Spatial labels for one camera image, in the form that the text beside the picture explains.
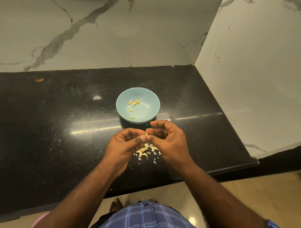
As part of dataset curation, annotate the pile of garlic skins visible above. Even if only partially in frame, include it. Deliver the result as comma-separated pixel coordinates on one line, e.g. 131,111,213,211
135,143,161,164

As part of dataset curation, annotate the person's left foot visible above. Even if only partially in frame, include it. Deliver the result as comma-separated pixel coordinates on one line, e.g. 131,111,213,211
108,198,124,213

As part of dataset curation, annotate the light blue bowl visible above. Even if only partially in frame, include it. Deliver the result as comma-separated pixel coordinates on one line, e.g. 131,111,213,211
116,87,161,124

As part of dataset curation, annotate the blue plaid shirt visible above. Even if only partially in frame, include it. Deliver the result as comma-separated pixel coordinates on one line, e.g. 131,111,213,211
96,200,281,228

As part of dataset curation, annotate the person's left forearm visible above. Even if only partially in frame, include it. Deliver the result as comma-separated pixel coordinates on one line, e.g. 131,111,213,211
35,165,122,228

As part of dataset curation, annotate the person's right forearm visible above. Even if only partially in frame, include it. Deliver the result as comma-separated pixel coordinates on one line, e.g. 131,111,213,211
179,159,266,228

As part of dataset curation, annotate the person's right hand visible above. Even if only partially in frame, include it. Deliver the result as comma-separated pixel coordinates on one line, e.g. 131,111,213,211
146,120,193,170

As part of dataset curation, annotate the black cabinet trim strip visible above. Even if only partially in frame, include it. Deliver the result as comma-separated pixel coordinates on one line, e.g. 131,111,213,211
197,202,210,228

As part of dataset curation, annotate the person's left hand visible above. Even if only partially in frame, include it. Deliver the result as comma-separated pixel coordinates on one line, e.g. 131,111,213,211
103,128,149,177

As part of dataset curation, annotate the pink plastic bucket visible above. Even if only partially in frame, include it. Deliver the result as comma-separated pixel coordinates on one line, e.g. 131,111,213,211
32,212,50,228

